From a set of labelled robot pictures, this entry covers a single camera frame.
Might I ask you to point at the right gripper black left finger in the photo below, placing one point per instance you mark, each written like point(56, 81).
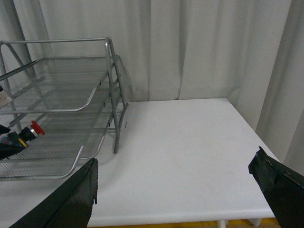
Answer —
point(70, 205)

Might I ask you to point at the grey metal mesh rack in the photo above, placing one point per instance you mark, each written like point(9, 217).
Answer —
point(76, 98)

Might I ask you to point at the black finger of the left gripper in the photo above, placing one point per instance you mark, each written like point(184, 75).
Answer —
point(4, 130)
point(7, 150)

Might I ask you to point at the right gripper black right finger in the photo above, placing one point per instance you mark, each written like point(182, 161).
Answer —
point(282, 187)

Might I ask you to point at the red emergency stop button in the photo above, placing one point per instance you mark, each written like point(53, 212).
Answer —
point(19, 140)

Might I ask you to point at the white curtain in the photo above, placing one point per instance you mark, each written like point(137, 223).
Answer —
point(248, 51)

